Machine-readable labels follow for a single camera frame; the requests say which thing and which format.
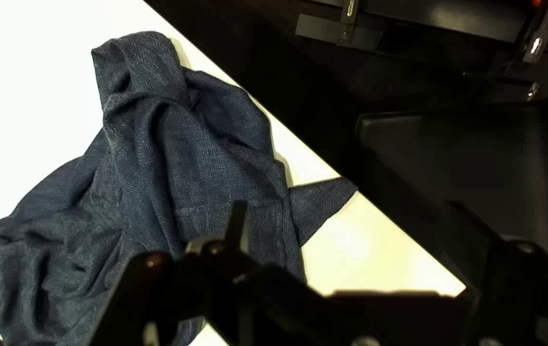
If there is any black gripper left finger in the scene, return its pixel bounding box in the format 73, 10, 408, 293
89, 200, 327, 346

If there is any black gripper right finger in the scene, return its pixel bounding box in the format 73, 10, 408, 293
444, 198, 548, 346

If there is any dark clamped base plate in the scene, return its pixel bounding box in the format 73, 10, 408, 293
292, 0, 533, 52

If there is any orange-handled metal clamp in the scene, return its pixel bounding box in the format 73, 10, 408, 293
519, 0, 548, 66

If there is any blue knitted cloth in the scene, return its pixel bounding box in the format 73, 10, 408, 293
0, 29, 358, 346

